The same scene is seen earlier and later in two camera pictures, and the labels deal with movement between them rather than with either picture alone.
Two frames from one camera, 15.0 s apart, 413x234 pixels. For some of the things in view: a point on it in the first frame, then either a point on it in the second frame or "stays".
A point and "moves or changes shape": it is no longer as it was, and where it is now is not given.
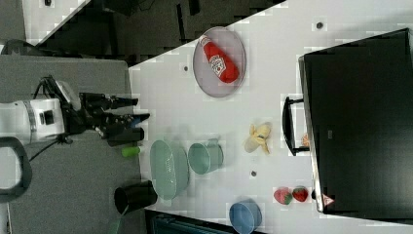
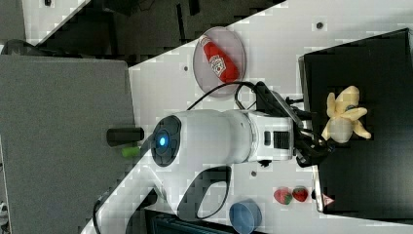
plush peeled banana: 258,136 moves or changes shape
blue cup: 245,215 stays
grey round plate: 231,45 stays
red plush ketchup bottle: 219,62 stays
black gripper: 92,114 → 310,148
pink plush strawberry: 283,196 stays
